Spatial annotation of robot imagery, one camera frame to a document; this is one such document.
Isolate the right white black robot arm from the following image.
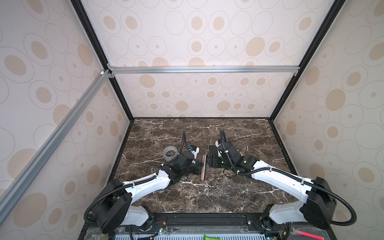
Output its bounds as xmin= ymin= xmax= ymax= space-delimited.
xmin=203 ymin=141 xmax=357 ymax=230

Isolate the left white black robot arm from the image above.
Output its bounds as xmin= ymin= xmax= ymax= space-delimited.
xmin=84 ymin=146 xmax=204 ymax=234

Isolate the clear tape roll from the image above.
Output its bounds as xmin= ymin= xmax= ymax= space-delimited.
xmin=163 ymin=146 xmax=178 ymax=162

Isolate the green tag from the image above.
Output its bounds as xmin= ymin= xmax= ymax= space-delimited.
xmin=204 ymin=235 xmax=220 ymax=240

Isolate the pink pen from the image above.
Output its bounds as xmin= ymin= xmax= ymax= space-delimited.
xmin=294 ymin=230 xmax=324 ymax=240

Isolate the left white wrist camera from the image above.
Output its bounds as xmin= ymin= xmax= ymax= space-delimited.
xmin=189 ymin=145 xmax=200 ymax=159

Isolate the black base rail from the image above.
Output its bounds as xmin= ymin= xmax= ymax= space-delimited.
xmin=79 ymin=213 xmax=336 ymax=240

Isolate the horizontal aluminium rail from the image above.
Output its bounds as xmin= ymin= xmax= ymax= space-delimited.
xmin=103 ymin=65 xmax=300 ymax=77

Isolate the diagonal aluminium rail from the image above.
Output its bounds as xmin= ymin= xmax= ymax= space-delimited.
xmin=1 ymin=69 xmax=112 ymax=225

